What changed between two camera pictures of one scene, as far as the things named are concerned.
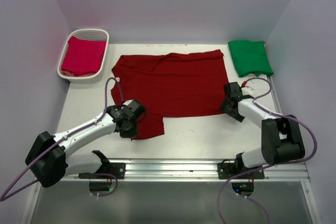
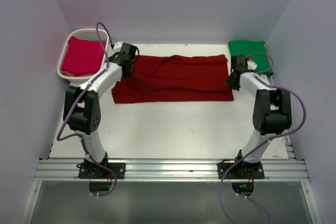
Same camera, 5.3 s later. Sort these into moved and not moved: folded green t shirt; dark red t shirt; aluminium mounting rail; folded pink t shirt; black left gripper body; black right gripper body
Moved: black left gripper body; black right gripper body; dark red t shirt
Not moved: aluminium mounting rail; folded pink t shirt; folded green t shirt
